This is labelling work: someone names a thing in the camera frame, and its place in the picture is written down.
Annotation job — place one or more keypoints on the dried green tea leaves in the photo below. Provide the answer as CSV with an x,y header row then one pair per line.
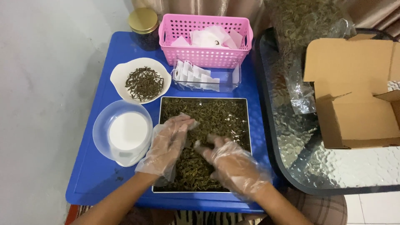
x,y
215,117

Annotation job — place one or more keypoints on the zebra striped rug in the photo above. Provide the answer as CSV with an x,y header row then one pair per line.
x,y
200,218

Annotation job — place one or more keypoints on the person's left fingers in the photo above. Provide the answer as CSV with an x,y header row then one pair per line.
x,y
181,123

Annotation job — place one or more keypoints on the blue plastic table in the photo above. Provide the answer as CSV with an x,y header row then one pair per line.
x,y
103,175

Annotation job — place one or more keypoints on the pink plastic basket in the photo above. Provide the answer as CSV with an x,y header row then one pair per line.
x,y
203,57

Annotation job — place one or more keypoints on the person's left hand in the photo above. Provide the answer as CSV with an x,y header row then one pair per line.
x,y
165,147

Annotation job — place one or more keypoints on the clear plastic container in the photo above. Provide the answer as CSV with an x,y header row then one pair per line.
x,y
228,79

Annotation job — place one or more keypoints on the square metal tray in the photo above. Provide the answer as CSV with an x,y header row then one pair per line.
x,y
161,106

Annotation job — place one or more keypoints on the white kitchen scale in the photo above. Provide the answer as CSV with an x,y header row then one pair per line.
x,y
128,131

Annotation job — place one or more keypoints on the clear plastic bowl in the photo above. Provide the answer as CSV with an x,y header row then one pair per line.
x,y
103,131

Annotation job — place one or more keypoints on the beige curtain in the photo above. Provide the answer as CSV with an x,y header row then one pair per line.
x,y
200,7

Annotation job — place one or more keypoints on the person's right fingers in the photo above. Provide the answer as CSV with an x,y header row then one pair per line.
x,y
215,145

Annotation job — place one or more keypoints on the open cardboard box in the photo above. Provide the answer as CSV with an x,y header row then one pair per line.
x,y
353,93

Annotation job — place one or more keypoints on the row of empty tea bags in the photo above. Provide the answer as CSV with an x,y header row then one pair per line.
x,y
195,76

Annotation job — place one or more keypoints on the glass jar with gold lid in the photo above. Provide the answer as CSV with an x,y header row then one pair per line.
x,y
144,28

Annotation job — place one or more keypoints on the glass table with black rim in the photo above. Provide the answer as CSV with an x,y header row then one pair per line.
x,y
328,168

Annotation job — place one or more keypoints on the clear bag of dried leaves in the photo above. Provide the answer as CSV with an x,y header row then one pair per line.
x,y
297,31

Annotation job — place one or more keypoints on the dried dark stems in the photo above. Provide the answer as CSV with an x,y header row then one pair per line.
x,y
144,83

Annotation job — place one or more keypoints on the pile of white filter bags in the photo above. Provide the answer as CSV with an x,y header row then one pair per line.
x,y
212,37

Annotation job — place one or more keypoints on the person's plaid trousers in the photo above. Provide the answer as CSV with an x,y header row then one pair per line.
x,y
322,207

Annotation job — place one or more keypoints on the white ceramic bowl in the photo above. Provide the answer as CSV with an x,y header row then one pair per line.
x,y
120,76

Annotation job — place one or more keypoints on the person's right hand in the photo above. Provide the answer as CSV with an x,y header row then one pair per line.
x,y
234,168

